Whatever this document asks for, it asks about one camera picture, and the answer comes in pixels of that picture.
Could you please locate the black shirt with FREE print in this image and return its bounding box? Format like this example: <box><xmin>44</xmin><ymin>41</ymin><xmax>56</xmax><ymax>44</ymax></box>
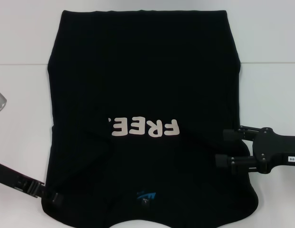
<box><xmin>39</xmin><ymin>9</ymin><xmax>259</xmax><ymax>228</ymax></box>

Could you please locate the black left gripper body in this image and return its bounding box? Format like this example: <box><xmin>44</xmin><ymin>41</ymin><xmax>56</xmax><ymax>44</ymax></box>
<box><xmin>0</xmin><ymin>161</ymin><xmax>34</xmax><ymax>193</ymax></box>

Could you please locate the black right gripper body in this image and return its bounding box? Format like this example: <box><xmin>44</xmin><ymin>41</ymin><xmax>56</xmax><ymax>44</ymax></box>
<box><xmin>252</xmin><ymin>127</ymin><xmax>295</xmax><ymax>173</ymax></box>

